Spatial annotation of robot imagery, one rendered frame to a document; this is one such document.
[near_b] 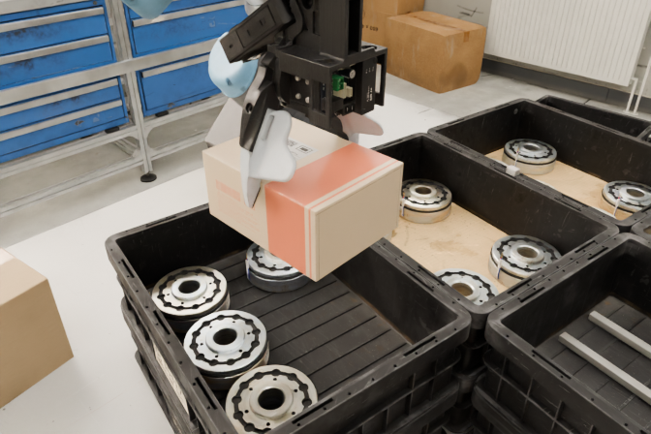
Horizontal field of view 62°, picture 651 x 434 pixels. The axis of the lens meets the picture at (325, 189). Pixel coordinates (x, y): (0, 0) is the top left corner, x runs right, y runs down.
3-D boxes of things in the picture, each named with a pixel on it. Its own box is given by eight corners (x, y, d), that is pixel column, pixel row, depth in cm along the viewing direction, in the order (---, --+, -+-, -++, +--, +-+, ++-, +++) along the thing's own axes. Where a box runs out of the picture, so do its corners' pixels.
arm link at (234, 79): (232, 100, 116) (189, 65, 105) (271, 50, 115) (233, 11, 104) (263, 126, 109) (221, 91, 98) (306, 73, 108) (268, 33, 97)
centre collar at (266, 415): (239, 400, 60) (239, 396, 60) (275, 376, 63) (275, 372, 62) (267, 429, 57) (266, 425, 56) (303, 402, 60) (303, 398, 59)
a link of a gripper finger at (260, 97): (237, 147, 46) (279, 48, 45) (227, 141, 47) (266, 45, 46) (274, 160, 49) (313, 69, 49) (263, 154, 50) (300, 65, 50)
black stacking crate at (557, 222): (292, 234, 95) (290, 178, 89) (417, 185, 110) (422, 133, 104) (465, 388, 67) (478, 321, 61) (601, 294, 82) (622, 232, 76)
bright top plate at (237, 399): (207, 402, 60) (206, 398, 60) (279, 354, 66) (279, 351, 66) (263, 466, 54) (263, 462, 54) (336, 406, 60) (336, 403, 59)
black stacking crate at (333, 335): (119, 304, 80) (103, 241, 74) (290, 235, 95) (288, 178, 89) (249, 539, 52) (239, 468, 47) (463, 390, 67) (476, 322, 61)
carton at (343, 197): (209, 213, 58) (201, 150, 54) (292, 173, 66) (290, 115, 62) (316, 282, 49) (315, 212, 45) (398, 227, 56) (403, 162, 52)
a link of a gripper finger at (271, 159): (261, 223, 45) (305, 118, 44) (217, 196, 48) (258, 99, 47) (285, 228, 47) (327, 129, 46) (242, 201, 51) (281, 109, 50)
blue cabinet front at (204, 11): (143, 116, 262) (120, -6, 233) (259, 79, 306) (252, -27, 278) (146, 118, 260) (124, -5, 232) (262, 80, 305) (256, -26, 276)
